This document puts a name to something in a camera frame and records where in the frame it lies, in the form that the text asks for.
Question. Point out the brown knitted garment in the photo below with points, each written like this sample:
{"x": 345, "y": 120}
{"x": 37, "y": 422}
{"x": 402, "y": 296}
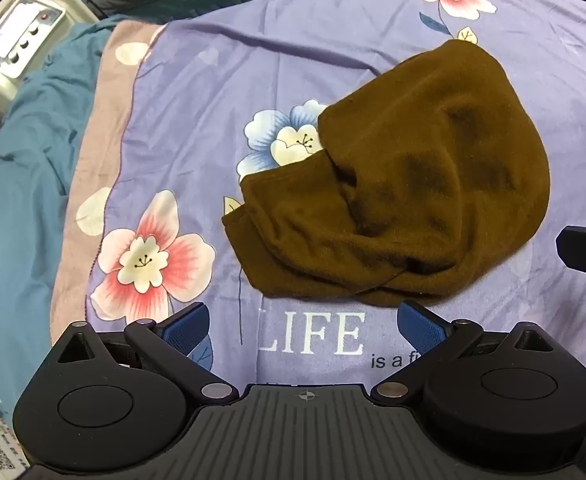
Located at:
{"x": 398, "y": 180}

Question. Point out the teal quilt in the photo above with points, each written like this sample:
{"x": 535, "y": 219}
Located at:
{"x": 28, "y": 160}

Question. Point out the purple floral bedsheet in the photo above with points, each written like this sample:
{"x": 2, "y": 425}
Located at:
{"x": 213, "y": 110}

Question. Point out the white device with knobs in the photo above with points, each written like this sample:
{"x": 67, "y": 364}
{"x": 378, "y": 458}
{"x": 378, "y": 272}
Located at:
{"x": 15, "y": 35}

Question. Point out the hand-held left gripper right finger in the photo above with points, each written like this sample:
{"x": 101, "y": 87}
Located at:
{"x": 423, "y": 327}

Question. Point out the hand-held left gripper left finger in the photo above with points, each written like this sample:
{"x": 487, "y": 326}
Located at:
{"x": 185, "y": 327}

